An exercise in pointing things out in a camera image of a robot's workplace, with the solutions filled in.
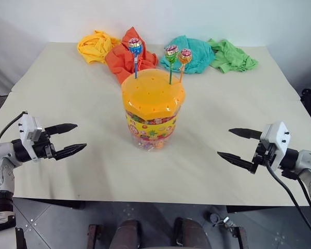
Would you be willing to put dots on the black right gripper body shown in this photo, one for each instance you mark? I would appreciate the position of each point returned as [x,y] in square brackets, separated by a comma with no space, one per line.
[261,155]

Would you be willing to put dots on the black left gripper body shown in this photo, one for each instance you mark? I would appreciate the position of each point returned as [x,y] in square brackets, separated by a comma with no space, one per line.
[42,149]

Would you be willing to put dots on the orange crumpled cloth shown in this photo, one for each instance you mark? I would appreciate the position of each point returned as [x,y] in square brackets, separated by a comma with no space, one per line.
[119,59]

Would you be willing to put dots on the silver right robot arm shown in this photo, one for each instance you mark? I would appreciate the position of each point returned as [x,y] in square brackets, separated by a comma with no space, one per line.
[307,166]

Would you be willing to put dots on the orange perforated jar lid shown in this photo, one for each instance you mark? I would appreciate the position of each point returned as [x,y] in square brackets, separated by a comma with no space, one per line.
[153,92]

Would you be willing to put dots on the black castor wheel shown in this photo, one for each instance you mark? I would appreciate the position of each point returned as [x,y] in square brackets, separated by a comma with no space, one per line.
[214,217]

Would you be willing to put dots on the teal crumpled cloth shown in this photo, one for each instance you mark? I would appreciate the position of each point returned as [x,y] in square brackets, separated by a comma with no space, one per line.
[197,52]

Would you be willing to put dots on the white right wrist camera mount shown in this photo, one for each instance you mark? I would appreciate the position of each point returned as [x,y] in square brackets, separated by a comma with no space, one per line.
[277,140]

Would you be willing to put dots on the clear plastic candy jar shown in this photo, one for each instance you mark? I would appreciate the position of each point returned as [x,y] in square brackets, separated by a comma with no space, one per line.
[150,132]

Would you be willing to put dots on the green wrapped lollipop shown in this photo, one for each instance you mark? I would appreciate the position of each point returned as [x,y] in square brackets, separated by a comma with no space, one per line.
[171,54]

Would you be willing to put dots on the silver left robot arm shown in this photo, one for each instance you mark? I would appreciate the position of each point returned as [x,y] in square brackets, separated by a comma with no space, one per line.
[1,166]

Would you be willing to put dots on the dark metal frame leg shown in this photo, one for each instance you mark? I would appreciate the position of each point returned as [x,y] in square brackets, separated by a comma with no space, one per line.
[239,237]
[20,238]
[93,237]

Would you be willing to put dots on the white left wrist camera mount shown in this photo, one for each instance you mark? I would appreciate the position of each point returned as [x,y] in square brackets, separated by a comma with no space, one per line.
[28,129]

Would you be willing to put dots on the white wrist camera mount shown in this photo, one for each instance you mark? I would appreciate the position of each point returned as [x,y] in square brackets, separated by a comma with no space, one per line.
[277,140]
[28,129]

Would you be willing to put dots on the dark table underframe bar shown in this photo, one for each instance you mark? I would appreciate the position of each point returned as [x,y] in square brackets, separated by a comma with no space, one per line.
[259,208]

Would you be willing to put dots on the dark rounded shape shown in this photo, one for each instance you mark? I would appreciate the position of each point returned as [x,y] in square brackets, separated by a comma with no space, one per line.
[191,234]
[127,234]

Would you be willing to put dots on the yellow crumpled cloth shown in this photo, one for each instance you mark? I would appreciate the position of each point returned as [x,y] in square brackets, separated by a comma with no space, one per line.
[93,46]

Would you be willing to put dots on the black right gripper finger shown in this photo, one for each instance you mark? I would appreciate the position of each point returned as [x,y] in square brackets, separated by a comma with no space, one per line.
[245,133]
[234,160]

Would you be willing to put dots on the blue wrapped lollipop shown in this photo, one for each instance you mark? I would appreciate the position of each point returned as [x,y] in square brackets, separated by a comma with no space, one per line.
[135,48]

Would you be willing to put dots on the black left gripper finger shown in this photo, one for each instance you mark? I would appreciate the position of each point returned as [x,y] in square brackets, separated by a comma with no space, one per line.
[62,128]
[71,150]

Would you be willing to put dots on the orange wrapped lollipop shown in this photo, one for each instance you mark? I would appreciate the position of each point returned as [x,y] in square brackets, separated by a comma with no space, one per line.
[185,57]

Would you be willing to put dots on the green crumpled cloth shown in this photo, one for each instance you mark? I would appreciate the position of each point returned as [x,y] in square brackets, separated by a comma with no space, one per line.
[230,57]

